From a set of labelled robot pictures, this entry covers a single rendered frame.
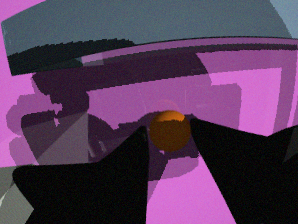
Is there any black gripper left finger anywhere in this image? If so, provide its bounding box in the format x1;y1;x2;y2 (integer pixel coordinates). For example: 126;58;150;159
12;127;149;224

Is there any orange ball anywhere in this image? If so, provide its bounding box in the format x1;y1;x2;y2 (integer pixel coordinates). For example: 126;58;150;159
149;111;190;152

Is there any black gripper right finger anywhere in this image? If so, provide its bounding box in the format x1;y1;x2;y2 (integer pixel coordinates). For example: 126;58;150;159
190;119;298;224

